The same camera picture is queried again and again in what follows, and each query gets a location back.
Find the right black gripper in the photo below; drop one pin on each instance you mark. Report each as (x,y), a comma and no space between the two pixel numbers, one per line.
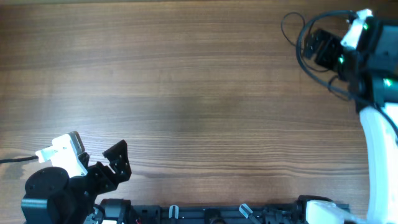
(339,59)

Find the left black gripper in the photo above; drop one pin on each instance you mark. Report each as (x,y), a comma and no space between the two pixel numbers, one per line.
(120,167)

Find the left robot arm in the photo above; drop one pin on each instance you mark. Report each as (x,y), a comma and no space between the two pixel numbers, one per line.
(52,196)

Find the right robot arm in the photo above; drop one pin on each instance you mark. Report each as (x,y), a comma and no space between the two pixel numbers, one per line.
(362,66)

